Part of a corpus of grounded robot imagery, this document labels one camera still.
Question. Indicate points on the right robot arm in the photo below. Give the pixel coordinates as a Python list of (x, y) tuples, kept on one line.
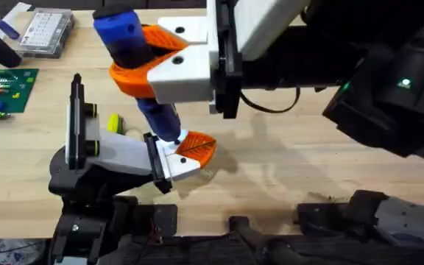
[(399, 92)]

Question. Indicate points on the blue pen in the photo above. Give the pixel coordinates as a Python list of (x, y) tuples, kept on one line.
[(0, 22)]

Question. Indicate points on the green board with toy blocks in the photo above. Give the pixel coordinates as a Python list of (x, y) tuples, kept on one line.
[(6, 88)]

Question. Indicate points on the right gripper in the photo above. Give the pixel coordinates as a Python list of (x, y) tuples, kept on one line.
[(267, 25)]

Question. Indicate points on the left wrist upright plate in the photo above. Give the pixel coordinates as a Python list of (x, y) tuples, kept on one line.
[(76, 121)]

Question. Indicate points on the clear plastic parts box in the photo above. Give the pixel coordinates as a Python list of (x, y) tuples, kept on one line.
[(46, 31)]

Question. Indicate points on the green disc with holes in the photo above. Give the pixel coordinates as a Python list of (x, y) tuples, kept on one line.
[(114, 123)]

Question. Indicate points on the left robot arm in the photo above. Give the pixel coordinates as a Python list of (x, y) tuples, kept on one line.
[(83, 228)]

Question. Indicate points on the blue electric screwdriver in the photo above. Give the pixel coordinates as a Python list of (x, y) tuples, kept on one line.
[(123, 33)]

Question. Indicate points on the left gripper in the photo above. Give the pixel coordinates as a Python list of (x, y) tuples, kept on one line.
[(123, 152)]

